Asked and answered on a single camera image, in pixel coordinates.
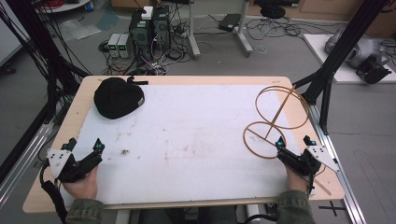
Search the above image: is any black device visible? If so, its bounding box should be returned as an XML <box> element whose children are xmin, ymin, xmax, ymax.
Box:
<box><xmin>355</xmin><ymin>56</ymin><xmax>393</xmax><ymax>85</ymax></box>

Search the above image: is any white box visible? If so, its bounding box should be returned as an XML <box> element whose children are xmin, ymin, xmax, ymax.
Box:
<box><xmin>141</xmin><ymin>6</ymin><xmax>154</xmax><ymax>21</ymax></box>

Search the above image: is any white table mat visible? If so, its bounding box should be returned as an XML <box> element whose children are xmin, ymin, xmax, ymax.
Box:
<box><xmin>60</xmin><ymin>83</ymin><xmax>316</xmax><ymax>207</ymax></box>

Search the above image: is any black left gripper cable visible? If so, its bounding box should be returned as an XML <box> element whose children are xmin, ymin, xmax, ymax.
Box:
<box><xmin>39</xmin><ymin>160</ymin><xmax>69</xmax><ymax>224</ymax></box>

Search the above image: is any flat black box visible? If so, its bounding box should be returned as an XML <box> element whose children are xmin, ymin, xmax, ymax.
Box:
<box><xmin>218</xmin><ymin>12</ymin><xmax>243</xmax><ymax>33</ymax></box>

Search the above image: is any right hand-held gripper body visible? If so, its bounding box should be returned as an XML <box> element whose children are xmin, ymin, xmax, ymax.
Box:
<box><xmin>276</xmin><ymin>146</ymin><xmax>341</xmax><ymax>177</ymax></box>

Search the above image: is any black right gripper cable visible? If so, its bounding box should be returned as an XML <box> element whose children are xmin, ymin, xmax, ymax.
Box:
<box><xmin>306</xmin><ymin>172</ymin><xmax>316</xmax><ymax>198</ymax></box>

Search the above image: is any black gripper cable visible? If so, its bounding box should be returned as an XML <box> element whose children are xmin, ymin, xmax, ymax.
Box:
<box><xmin>39</xmin><ymin>160</ymin><xmax>69</xmax><ymax>224</ymax></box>
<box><xmin>306</xmin><ymin>172</ymin><xmax>316</xmax><ymax>198</ymax></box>

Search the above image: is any black stool base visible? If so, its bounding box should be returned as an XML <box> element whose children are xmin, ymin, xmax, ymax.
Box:
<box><xmin>259</xmin><ymin>4</ymin><xmax>287</xmax><ymax>20</ymax></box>

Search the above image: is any tangle of black floor cables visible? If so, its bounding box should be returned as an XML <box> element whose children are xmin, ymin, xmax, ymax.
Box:
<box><xmin>247</xmin><ymin>16</ymin><xmax>332</xmax><ymax>42</ymax></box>

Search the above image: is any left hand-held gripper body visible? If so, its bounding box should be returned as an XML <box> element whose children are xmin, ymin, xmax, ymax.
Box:
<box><xmin>46</xmin><ymin>148</ymin><xmax>104</xmax><ymax>184</ymax></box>

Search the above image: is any clear plastic sheet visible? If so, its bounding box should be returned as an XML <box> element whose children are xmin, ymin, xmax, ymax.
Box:
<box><xmin>58</xmin><ymin>18</ymin><xmax>103</xmax><ymax>42</ymax></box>

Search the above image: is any black computer tower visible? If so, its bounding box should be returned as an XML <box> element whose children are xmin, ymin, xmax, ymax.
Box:
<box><xmin>151</xmin><ymin>5</ymin><xmax>172</xmax><ymax>52</ymax></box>
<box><xmin>128</xmin><ymin>8</ymin><xmax>154</xmax><ymax>61</ymax></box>

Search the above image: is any black frame post with cables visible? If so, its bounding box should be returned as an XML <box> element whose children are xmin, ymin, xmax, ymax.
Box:
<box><xmin>0</xmin><ymin>0</ymin><xmax>92</xmax><ymax>125</ymax></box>

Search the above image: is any grey robot shell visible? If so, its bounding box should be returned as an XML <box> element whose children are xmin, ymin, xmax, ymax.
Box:
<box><xmin>324</xmin><ymin>27</ymin><xmax>390</xmax><ymax>70</ymax></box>

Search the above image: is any person's left hand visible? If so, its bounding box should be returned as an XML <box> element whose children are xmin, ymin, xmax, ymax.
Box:
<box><xmin>62</xmin><ymin>166</ymin><xmax>99</xmax><ymax>201</ymax></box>

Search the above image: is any tangle of cables by computers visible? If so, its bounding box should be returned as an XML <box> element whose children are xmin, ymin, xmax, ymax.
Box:
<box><xmin>97</xmin><ymin>36</ymin><xmax>194</xmax><ymax>77</ymax></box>

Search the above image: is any black cap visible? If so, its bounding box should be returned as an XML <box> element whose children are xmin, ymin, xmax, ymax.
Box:
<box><xmin>93</xmin><ymin>77</ymin><xmax>146</xmax><ymax>120</ymax></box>

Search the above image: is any white platform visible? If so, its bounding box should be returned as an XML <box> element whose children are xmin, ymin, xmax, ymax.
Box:
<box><xmin>303</xmin><ymin>33</ymin><xmax>396</xmax><ymax>85</ymax></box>

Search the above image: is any person's right hand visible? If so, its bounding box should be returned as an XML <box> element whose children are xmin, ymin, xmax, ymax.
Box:
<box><xmin>285</xmin><ymin>166</ymin><xmax>310</xmax><ymax>194</ymax></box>

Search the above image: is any wooden ring hat rack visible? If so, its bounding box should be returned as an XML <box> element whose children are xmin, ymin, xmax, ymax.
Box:
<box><xmin>242</xmin><ymin>85</ymin><xmax>312</xmax><ymax>160</ymax></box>

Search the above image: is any aluminium rail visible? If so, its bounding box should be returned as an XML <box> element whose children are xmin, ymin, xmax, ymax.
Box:
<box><xmin>309</xmin><ymin>104</ymin><xmax>368</xmax><ymax>224</ymax></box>
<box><xmin>0</xmin><ymin>119</ymin><xmax>61</xmax><ymax>209</ymax></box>

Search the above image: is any grey desk leg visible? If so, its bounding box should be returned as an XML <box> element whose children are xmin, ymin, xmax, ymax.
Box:
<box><xmin>186</xmin><ymin>0</ymin><xmax>202</xmax><ymax>61</ymax></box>
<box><xmin>234</xmin><ymin>0</ymin><xmax>254</xmax><ymax>58</ymax></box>

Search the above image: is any grey power supply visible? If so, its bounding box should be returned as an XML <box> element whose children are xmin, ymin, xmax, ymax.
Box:
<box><xmin>106</xmin><ymin>33</ymin><xmax>121</xmax><ymax>59</ymax></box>
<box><xmin>118</xmin><ymin>33</ymin><xmax>133</xmax><ymax>59</ymax></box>

